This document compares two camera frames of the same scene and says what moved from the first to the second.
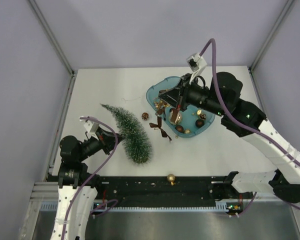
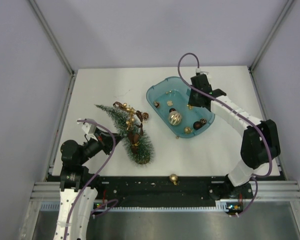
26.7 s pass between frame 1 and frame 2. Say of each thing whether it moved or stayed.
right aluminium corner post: stayed
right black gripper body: moved
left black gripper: stayed
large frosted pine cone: stayed
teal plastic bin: stayed
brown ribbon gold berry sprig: moved
